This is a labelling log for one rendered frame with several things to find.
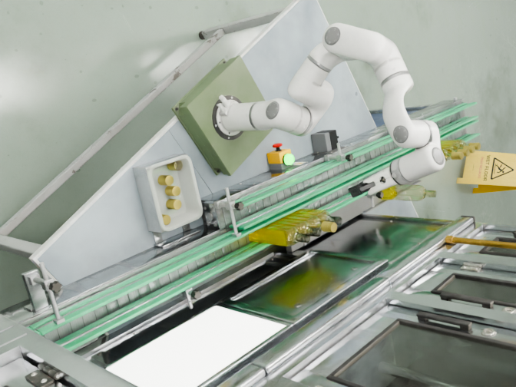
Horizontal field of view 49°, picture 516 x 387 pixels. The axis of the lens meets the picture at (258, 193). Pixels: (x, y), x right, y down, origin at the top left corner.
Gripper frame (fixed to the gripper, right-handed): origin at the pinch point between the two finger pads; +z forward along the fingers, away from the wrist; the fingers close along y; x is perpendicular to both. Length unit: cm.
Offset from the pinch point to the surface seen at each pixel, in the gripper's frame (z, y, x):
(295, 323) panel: 11.9, -35.1, -25.8
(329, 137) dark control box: 46, 50, 23
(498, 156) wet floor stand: 123, 323, -35
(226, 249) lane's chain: 50, -19, -1
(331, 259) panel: 30.9, 6.4, -19.2
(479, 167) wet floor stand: 138, 315, -37
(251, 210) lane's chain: 46.3, -4.5, 8.1
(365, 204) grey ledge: 53, 62, -10
